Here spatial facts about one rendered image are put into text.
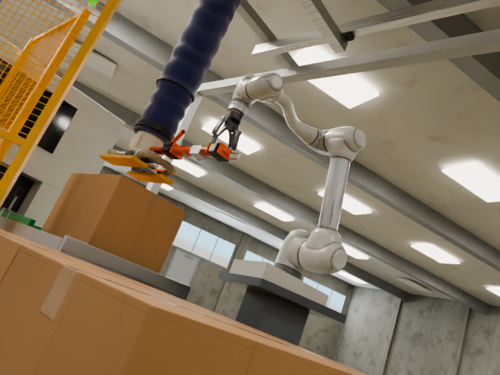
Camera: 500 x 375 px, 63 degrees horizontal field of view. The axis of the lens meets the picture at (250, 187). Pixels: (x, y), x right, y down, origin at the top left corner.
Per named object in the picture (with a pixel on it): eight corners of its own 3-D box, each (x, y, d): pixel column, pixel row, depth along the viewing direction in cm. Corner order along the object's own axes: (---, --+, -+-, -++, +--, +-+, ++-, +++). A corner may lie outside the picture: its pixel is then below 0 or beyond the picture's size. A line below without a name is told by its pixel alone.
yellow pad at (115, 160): (98, 157, 223) (103, 149, 225) (113, 165, 230) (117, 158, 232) (131, 158, 200) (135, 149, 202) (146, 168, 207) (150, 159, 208)
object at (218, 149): (204, 151, 184) (209, 142, 185) (215, 159, 189) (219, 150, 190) (217, 152, 178) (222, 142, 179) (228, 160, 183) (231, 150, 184)
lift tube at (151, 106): (126, 128, 228) (199, -11, 258) (155, 148, 243) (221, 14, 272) (147, 126, 213) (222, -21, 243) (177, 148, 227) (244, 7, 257)
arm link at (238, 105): (227, 99, 193) (222, 109, 191) (241, 97, 187) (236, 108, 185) (239, 110, 199) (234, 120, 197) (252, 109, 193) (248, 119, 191)
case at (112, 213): (35, 239, 215) (71, 172, 227) (100, 264, 240) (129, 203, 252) (80, 257, 172) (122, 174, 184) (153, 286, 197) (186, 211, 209)
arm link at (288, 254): (288, 273, 224) (302, 237, 231) (311, 278, 210) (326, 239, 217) (268, 260, 216) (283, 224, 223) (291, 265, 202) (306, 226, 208)
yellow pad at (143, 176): (126, 173, 236) (129, 166, 238) (138, 181, 243) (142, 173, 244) (159, 176, 213) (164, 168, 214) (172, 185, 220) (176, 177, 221)
